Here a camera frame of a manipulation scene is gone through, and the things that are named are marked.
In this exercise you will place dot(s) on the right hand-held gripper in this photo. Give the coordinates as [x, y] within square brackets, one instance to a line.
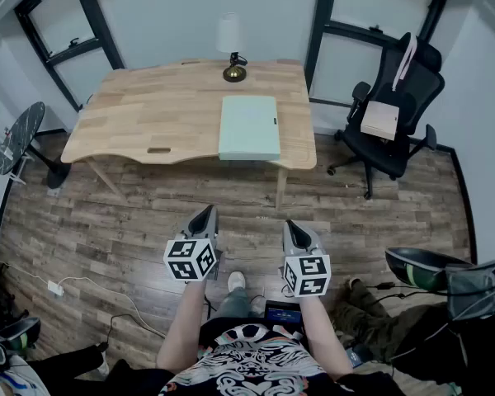
[309, 276]

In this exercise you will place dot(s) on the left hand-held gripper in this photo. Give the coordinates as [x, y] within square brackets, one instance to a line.
[187, 260]

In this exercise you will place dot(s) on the pale green plastic sheet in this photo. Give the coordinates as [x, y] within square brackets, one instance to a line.
[247, 126]

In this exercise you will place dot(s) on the person's left forearm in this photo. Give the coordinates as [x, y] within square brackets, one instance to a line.
[183, 324]

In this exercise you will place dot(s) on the person's right forearm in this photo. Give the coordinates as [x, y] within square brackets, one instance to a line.
[323, 336]

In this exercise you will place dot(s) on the wooden desk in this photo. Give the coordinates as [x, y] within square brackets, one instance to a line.
[148, 109]

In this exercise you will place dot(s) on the person's white shoe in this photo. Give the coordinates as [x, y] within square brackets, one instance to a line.
[236, 281]

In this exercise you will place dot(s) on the black device with screen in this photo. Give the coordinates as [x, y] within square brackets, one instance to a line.
[283, 314]

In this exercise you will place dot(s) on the person's grey jeans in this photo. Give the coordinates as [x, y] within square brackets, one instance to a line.
[233, 303]

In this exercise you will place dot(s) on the person's black patterned shirt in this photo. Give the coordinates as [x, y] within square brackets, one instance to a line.
[264, 361]

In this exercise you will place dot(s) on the pale pink box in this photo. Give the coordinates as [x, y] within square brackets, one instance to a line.
[379, 118]

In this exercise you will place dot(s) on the white power adapter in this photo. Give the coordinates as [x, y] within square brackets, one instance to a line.
[55, 288]

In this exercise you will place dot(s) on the grey fabric bag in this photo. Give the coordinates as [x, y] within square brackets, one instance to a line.
[470, 291]

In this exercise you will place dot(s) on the white shade brass table lamp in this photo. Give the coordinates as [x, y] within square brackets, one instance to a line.
[229, 35]

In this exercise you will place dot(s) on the black office chair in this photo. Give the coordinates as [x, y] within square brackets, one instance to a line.
[416, 81]

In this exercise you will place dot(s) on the round black marble side table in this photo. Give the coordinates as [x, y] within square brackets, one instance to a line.
[20, 134]

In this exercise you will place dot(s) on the black case with green band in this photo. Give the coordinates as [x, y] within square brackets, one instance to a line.
[16, 332]

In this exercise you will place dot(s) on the black window frame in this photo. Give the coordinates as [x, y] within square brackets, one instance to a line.
[317, 35]
[103, 27]

